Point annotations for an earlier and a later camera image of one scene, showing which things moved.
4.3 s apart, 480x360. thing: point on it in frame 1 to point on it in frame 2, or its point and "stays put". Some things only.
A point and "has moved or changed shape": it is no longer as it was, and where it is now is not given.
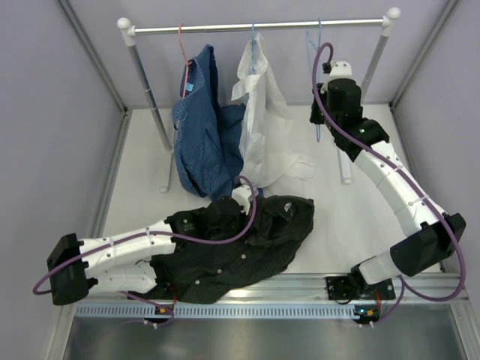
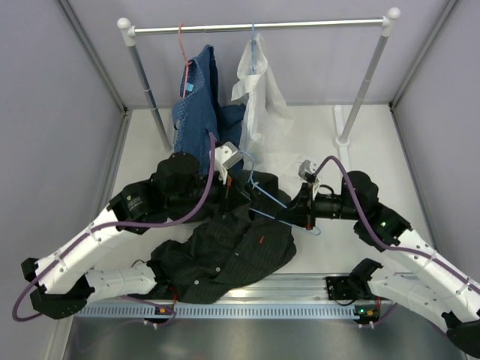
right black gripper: x=324 y=96 to x=298 y=212
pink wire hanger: x=187 y=61 stays put
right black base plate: x=340 y=288 stays put
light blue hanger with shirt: x=253 y=51 stays put
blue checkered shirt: x=208 y=133 stays put
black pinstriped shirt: x=224 y=257 has moved or changed shape
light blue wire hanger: x=308 y=37 to x=272 y=199
